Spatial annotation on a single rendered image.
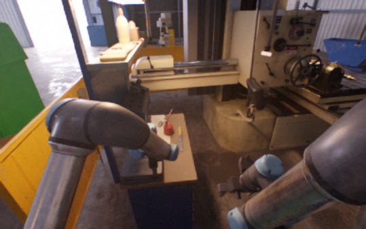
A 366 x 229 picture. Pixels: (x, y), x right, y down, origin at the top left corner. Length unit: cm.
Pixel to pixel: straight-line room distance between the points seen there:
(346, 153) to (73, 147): 52
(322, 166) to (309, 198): 7
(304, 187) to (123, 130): 38
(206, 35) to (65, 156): 241
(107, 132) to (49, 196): 20
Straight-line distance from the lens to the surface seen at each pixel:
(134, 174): 123
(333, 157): 29
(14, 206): 158
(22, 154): 160
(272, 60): 240
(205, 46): 271
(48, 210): 56
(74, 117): 52
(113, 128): 47
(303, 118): 320
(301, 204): 38
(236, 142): 285
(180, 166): 133
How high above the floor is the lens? 189
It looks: 29 degrees down
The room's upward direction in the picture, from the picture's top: 1 degrees counter-clockwise
